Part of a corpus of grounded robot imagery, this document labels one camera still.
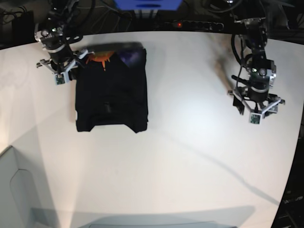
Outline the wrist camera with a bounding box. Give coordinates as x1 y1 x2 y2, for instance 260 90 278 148
249 112 263 124
55 74 70 85

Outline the black T-shirt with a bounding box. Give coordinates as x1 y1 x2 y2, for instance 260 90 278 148
75 42 148 133

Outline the black power strip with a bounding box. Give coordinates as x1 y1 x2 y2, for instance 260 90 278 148
168 20 224 32

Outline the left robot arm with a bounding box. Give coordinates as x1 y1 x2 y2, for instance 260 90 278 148
229 0 285 123

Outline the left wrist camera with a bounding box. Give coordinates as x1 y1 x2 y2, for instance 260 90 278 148
249 112 263 124

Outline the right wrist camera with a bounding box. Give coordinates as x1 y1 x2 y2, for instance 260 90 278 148
55 74 70 85

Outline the white storage bin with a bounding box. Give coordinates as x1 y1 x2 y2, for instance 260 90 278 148
0 146 61 228

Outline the blue box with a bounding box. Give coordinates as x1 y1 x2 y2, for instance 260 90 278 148
114 0 182 10

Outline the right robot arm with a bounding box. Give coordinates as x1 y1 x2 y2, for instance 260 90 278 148
34 0 83 78

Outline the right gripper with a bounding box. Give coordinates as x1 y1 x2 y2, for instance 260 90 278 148
36 45 89 76

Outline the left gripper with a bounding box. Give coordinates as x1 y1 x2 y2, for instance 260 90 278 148
228 86 285 115

